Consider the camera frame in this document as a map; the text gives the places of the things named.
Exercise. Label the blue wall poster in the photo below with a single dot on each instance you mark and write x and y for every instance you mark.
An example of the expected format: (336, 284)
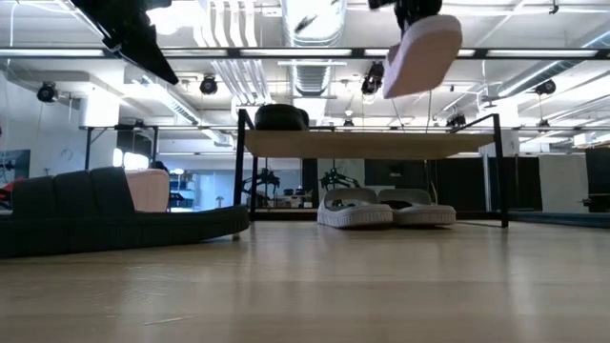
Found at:
(16, 164)

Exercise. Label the black aluminium table frame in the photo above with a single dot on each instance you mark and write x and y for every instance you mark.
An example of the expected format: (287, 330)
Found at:
(286, 215)

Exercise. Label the black overhead light bar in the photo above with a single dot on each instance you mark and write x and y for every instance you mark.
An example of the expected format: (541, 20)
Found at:
(357, 53)

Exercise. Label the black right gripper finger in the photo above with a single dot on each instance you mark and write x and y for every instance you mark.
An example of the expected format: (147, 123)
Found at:
(405, 21)

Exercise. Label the black background rig frame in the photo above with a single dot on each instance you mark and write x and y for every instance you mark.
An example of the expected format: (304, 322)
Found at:
(88, 147)

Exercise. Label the red and black clamp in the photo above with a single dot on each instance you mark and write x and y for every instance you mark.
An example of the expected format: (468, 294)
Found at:
(4, 190)

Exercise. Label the silver ceiling air duct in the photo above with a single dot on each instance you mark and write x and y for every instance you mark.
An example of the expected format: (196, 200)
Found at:
(312, 81)

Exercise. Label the black background robot arm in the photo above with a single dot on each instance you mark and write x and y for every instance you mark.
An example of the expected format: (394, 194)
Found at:
(269, 180)

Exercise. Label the black rubber slide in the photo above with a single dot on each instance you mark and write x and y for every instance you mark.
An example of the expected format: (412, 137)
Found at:
(95, 228)
(281, 118)

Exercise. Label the black partition panel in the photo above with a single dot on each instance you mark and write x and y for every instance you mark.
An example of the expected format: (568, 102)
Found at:
(598, 162)
(476, 183)

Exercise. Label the green background robot arm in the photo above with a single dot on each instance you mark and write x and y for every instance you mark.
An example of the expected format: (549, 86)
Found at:
(336, 180)

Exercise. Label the black ceiling camera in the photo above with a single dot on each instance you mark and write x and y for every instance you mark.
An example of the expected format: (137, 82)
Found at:
(372, 78)
(456, 121)
(46, 93)
(545, 87)
(209, 86)

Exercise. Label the pink rubber slide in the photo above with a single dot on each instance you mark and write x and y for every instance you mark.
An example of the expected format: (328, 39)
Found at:
(150, 190)
(419, 62)

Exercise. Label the wooden shelf with black legs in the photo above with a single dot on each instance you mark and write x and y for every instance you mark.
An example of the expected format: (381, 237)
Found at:
(372, 145)

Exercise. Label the person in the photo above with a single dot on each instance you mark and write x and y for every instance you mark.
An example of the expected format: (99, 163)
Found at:
(159, 167)

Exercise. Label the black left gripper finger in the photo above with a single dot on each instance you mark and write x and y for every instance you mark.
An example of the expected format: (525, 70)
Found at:
(152, 57)

